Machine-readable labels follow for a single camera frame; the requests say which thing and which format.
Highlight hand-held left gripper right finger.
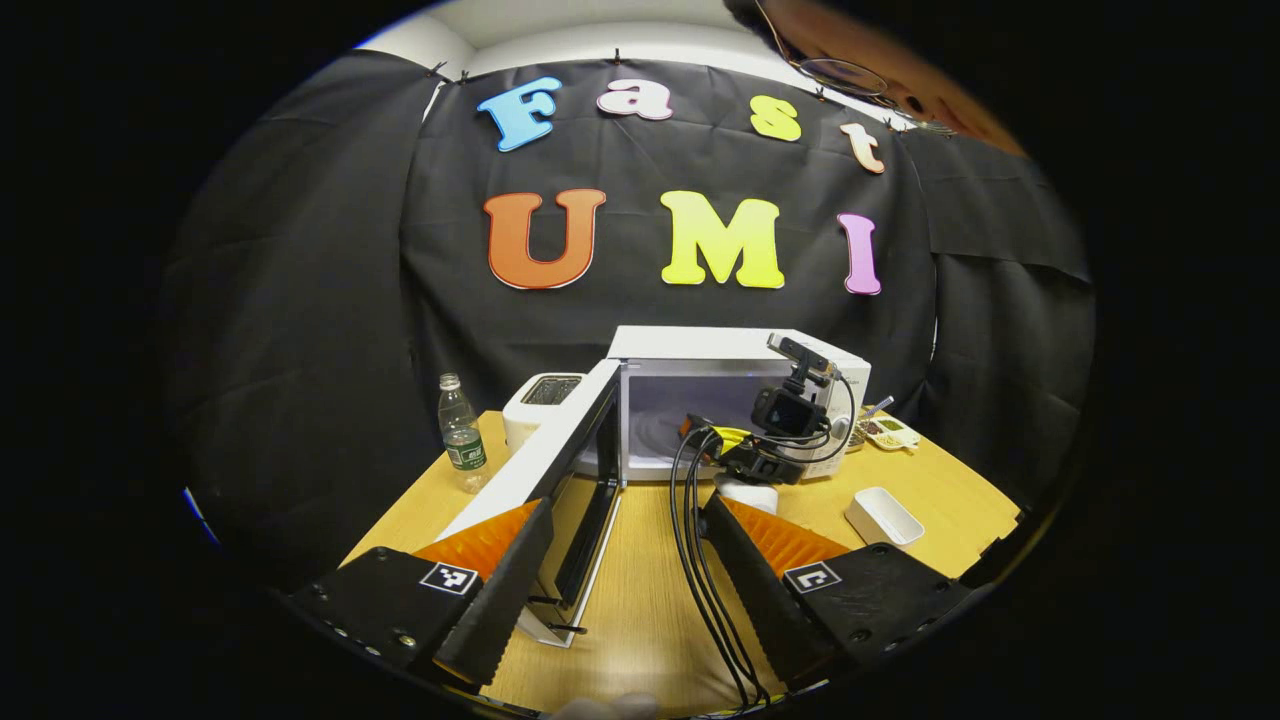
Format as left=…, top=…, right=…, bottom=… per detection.
left=700, top=495, right=978, bottom=691

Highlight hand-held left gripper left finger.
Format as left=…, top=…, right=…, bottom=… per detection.
left=285, top=497, right=554, bottom=691

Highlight white microwave oven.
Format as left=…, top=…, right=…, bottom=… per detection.
left=440, top=326, right=871, bottom=649

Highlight white rectangular tray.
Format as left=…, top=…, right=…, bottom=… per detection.
left=845, top=487, right=926, bottom=548

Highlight white toaster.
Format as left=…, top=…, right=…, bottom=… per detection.
left=502, top=373, right=587, bottom=453

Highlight clear plastic water bottle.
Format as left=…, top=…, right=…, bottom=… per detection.
left=438, top=373, right=491, bottom=494

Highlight thin-rimmed eyeglasses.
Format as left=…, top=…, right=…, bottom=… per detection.
left=755, top=0, right=961, bottom=136

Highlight black backdrop cloth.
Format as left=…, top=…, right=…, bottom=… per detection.
left=160, top=50, right=1096, bottom=591

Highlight person's head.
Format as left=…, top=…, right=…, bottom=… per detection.
left=725, top=0, right=1031, bottom=161

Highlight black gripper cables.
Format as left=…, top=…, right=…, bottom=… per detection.
left=667, top=370, right=859, bottom=713

